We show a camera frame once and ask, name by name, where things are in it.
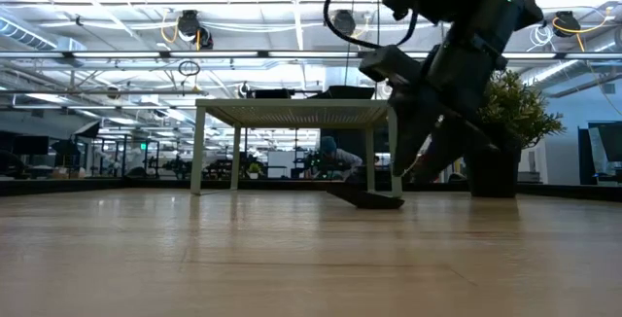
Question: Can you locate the black right camera cable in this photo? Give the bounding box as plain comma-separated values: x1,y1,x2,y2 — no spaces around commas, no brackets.
322,0,419,50

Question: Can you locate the green artificial potted plant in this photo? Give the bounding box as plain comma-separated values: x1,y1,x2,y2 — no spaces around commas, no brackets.
464,68,568,199

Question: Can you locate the black wavy square mini bowl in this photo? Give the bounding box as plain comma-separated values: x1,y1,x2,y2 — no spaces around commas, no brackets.
308,85,377,101

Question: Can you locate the person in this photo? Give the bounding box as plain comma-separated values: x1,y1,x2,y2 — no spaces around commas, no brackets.
305,135,364,183

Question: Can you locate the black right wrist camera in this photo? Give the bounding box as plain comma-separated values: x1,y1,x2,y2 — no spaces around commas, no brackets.
358,44,423,88

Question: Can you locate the grey ventilation duct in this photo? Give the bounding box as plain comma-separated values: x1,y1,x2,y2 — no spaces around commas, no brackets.
0,15,86,52

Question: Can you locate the white background board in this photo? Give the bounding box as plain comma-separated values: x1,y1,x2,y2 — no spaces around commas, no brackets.
265,150,298,179

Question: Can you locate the black teardrop mini plate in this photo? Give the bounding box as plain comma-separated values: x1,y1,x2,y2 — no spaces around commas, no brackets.
324,182,406,210

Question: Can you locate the long ceiling light strip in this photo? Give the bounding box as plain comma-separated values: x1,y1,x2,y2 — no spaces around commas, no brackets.
0,50,622,60

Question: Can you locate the black computer monitor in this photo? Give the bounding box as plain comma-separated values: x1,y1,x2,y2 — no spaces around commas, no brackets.
0,131,51,159
576,121,622,186

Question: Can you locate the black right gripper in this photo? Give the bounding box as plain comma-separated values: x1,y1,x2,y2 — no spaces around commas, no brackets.
391,19,506,185

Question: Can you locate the black square mini plate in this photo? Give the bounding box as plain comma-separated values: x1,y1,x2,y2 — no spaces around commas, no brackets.
252,88,294,100

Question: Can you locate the black ceiling cable reel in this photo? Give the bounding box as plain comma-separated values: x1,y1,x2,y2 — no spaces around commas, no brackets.
553,10,583,40
177,9,215,51
329,9,359,37

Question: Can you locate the mint green perforated shelf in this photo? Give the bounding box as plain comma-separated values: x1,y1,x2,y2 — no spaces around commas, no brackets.
190,97,404,197

